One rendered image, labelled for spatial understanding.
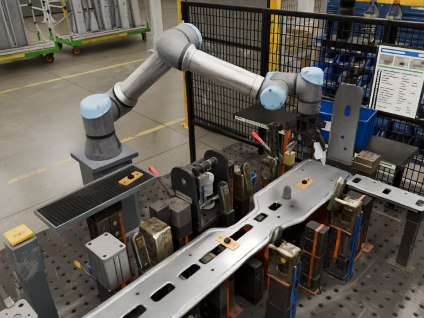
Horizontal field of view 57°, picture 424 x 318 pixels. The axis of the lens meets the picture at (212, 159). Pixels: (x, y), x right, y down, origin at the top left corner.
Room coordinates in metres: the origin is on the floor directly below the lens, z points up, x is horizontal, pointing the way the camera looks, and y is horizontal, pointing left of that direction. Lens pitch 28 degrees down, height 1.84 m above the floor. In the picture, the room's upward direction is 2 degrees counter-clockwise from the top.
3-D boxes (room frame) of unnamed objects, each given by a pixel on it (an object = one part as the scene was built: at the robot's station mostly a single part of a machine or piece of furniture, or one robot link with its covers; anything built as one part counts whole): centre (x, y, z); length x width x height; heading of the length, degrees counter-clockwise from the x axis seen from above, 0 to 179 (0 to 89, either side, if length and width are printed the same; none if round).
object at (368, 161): (1.42, -0.65, 0.88); 0.08 x 0.08 x 0.36; 46
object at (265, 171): (1.43, -0.24, 0.88); 0.07 x 0.06 x 0.35; 46
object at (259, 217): (1.11, -0.17, 0.84); 0.12 x 0.05 x 0.29; 46
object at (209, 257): (0.92, 0.01, 0.84); 0.17 x 0.06 x 0.29; 46
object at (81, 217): (1.04, 0.36, 1.16); 0.37 x 0.14 x 0.02; 136
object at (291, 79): (1.31, -0.25, 1.41); 0.11 x 0.11 x 0.08; 70
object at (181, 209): (1.09, 0.12, 0.89); 0.13 x 0.11 x 0.38; 46
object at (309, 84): (1.30, -0.34, 1.41); 0.09 x 0.08 x 0.11; 70
